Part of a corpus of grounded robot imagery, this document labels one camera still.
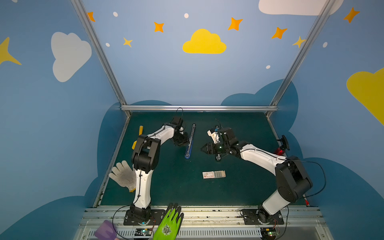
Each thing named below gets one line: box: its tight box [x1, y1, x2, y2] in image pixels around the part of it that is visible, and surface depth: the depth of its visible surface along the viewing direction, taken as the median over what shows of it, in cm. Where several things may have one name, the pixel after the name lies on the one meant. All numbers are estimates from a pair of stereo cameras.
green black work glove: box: [153, 203, 184, 240], surface depth 73 cm
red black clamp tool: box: [275, 135, 290, 156], surface depth 88 cm
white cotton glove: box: [109, 160, 137, 193], surface depth 89 cm
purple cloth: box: [94, 220, 117, 240], surface depth 70 cm
